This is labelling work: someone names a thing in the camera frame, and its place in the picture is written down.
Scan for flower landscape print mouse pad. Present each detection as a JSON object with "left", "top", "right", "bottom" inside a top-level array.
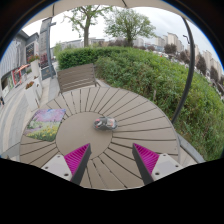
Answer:
[{"left": 23, "top": 108, "right": 67, "bottom": 143}]

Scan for green hedge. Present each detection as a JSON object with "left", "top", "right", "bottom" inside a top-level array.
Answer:
[{"left": 56, "top": 46, "right": 224, "bottom": 161}]

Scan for white planter with orange flowers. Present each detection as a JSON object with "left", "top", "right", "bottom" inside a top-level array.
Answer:
[
  {"left": 24, "top": 80, "right": 41, "bottom": 111},
  {"left": 33, "top": 74, "right": 44, "bottom": 99}
]

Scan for white planter with pink flowers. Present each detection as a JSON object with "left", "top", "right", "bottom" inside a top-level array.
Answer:
[{"left": 28, "top": 54, "right": 43, "bottom": 79}]

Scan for dark curved umbrella pole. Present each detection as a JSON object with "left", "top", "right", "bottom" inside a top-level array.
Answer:
[{"left": 171, "top": 16, "right": 196, "bottom": 124}]

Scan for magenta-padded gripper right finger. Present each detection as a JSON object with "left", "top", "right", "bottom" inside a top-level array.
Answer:
[{"left": 131, "top": 143, "right": 184, "bottom": 186}]

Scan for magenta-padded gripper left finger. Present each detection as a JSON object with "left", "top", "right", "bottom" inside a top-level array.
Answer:
[{"left": 41, "top": 143, "right": 92, "bottom": 186}]

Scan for grey shopfront building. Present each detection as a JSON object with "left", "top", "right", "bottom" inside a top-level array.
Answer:
[{"left": 0, "top": 29, "right": 40, "bottom": 101}]

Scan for tree with thick bare trunk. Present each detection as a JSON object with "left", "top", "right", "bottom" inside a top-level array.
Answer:
[{"left": 63, "top": 4, "right": 113, "bottom": 48}]

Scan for distant apartment buildings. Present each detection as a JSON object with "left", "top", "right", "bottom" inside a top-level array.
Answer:
[{"left": 54, "top": 31, "right": 224, "bottom": 91}]

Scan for round leafy tree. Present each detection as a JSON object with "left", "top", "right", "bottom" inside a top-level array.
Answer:
[{"left": 103, "top": 8, "right": 157, "bottom": 48}]

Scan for tall grey sign pillar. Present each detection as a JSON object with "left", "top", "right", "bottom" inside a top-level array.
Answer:
[{"left": 39, "top": 17, "right": 57, "bottom": 81}]

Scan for brown slatted chair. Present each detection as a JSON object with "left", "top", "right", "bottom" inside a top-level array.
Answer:
[{"left": 56, "top": 63, "right": 101, "bottom": 94}]

